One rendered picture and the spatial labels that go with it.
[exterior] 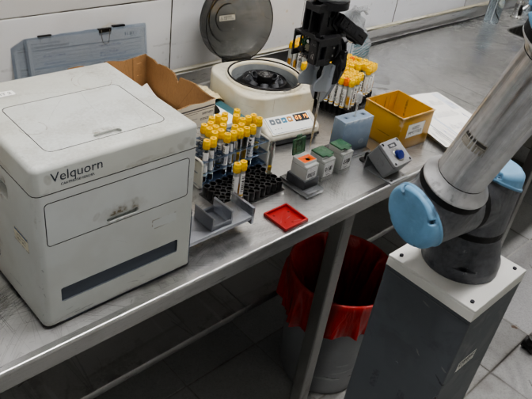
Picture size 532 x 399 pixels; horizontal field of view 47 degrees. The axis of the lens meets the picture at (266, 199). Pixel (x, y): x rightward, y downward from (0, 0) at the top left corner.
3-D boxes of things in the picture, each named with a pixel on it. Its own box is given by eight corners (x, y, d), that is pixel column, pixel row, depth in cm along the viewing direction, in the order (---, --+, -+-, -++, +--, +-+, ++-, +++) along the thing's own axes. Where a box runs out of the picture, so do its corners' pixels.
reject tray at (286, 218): (285, 232, 127) (286, 229, 126) (263, 215, 130) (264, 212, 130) (308, 221, 131) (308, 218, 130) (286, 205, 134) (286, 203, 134)
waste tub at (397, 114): (393, 153, 161) (404, 119, 155) (357, 131, 169) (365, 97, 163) (426, 142, 168) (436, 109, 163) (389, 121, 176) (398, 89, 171)
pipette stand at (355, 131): (342, 161, 154) (350, 126, 148) (323, 148, 158) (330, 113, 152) (369, 153, 159) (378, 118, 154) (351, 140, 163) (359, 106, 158)
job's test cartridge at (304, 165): (302, 188, 138) (307, 165, 135) (288, 179, 141) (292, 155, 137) (314, 184, 141) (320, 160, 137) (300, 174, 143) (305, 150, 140)
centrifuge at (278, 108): (256, 152, 152) (261, 107, 145) (198, 100, 171) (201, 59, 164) (330, 134, 164) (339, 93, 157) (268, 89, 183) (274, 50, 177)
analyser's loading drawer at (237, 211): (169, 260, 112) (171, 238, 109) (149, 241, 115) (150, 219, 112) (252, 223, 124) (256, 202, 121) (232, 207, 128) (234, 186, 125)
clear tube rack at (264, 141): (199, 190, 135) (202, 162, 131) (172, 169, 140) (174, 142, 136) (267, 165, 148) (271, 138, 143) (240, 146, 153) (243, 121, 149)
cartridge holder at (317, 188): (306, 199, 137) (309, 186, 135) (279, 180, 142) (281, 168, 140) (322, 192, 141) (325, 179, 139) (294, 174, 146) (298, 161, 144)
